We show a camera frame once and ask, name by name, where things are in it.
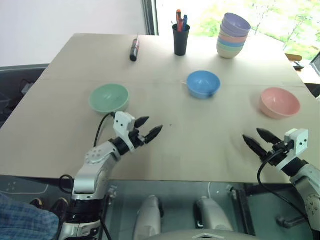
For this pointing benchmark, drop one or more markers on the dark window frame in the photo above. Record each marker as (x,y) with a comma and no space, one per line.
(151,17)

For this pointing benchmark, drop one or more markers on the grey laptop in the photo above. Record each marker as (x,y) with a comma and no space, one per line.
(315,66)

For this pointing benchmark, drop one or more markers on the silver robot left leg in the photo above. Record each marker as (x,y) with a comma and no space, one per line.
(147,220)

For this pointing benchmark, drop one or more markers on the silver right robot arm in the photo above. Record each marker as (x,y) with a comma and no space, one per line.
(307,180)

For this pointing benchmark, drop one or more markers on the black marker pen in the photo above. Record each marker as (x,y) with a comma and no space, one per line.
(134,50)

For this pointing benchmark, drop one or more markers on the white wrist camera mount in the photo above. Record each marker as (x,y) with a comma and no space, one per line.
(122,122)
(298,141)

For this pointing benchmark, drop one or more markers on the black shoe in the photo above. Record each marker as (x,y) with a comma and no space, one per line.
(36,203)
(60,207)

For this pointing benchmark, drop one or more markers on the blue marker pen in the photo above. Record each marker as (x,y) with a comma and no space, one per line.
(185,22)

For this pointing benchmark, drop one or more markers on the orange marker pen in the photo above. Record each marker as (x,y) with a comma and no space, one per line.
(179,18)

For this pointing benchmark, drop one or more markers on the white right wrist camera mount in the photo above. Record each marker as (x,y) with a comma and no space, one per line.
(298,141)

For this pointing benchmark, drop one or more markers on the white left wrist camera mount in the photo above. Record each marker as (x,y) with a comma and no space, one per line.
(122,122)

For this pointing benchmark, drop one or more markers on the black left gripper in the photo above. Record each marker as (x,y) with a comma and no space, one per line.
(137,140)

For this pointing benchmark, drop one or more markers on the green stacked bowl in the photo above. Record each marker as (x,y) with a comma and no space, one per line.
(229,48)

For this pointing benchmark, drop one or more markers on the blue plaid clothed person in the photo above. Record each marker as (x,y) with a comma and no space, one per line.
(22,220)

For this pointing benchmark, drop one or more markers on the small black device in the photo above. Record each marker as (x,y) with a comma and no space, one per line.
(298,65)

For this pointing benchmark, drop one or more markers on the grey robot torso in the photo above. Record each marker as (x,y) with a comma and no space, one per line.
(203,236)

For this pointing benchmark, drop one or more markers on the pink stacked bowl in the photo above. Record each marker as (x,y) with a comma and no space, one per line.
(231,39)

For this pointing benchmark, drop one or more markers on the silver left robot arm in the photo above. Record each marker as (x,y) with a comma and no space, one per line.
(90,172)

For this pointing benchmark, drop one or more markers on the silver robot right leg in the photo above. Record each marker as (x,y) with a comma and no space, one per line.
(215,215)

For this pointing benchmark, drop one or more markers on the silver robot leg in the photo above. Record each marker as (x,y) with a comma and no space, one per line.
(147,220)
(215,215)

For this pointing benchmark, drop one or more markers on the white plastic stacking cup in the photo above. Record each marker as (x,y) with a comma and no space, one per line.
(228,54)

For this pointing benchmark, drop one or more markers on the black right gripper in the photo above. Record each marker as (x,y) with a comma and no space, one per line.
(278,152)

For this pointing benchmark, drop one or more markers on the black pen cup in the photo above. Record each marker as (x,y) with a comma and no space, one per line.
(180,42)

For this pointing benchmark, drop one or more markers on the metal table leg frame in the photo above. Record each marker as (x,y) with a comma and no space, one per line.
(243,207)

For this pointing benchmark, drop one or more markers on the blue stacked bowl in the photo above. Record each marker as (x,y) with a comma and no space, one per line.
(230,44)

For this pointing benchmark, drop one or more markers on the grey metal pipe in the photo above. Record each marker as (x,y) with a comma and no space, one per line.
(290,221)

